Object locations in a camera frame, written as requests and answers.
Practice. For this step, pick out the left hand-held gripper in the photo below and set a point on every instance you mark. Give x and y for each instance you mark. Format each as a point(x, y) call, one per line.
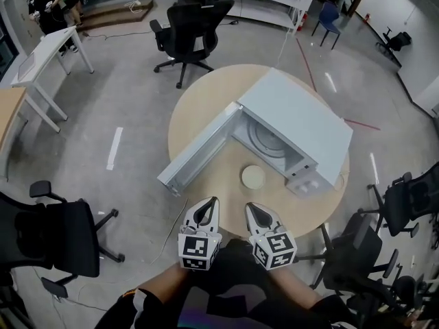
point(199, 249)

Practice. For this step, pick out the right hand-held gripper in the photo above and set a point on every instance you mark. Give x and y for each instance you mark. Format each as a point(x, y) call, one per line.
point(274, 249)

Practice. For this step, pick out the cream round plate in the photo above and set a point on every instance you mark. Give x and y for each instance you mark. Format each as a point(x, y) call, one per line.
point(253, 177)

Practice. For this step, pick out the white microwave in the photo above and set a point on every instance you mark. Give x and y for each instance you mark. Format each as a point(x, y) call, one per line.
point(298, 115)

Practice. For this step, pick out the person's left forearm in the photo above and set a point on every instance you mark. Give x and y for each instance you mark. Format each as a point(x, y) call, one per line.
point(164, 283)

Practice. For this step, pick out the person's right forearm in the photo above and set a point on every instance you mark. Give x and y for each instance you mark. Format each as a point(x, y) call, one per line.
point(295, 286)

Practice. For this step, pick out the person's black printed shirt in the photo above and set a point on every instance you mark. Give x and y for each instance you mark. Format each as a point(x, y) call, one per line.
point(226, 307)

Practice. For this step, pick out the black office chair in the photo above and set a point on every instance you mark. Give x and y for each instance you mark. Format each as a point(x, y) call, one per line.
point(399, 41)
point(356, 249)
point(422, 194)
point(408, 286)
point(72, 238)
point(195, 22)

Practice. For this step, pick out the red fire extinguisher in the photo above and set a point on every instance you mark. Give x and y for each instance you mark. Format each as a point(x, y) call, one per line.
point(302, 22)

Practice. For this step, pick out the blue chair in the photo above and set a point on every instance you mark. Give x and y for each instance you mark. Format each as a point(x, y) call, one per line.
point(329, 15)

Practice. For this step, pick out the wooden desk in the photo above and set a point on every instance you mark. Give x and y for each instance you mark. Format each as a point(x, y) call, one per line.
point(10, 108)

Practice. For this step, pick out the low wooden platform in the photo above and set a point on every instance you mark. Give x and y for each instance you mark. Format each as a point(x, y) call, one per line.
point(113, 14)

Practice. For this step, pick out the white desk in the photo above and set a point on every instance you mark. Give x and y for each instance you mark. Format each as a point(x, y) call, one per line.
point(44, 53)

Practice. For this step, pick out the white flat board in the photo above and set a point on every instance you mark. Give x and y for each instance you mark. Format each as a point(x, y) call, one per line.
point(27, 65)

